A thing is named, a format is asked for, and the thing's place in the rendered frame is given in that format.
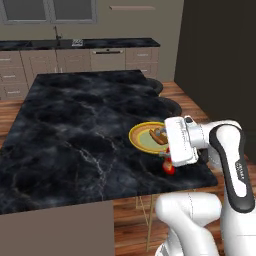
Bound beige cupboard run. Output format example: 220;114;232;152
0;46;161;101

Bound grey framed window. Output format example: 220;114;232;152
0;0;98;25

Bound thin gold metal legs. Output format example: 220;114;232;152
135;192;158;253

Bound dark tall fridge housing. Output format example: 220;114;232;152
174;0;256;164

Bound black round stool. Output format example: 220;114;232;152
157;96;183;118
145;77;165;96

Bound dark sink basin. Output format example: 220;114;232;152
24;39;73;48

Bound grey-brown island counter base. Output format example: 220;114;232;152
0;199;116;256

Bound dark tap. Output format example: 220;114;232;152
52;25;64;47

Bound beige dishwasher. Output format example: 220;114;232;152
90;48;127;72

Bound beige wall shelf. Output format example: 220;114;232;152
108;5;157;11

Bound hot dog bun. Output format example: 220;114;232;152
148;127;169;146

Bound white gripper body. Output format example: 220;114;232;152
164;116;200;168

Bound yellow plate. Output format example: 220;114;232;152
128;121;171;155

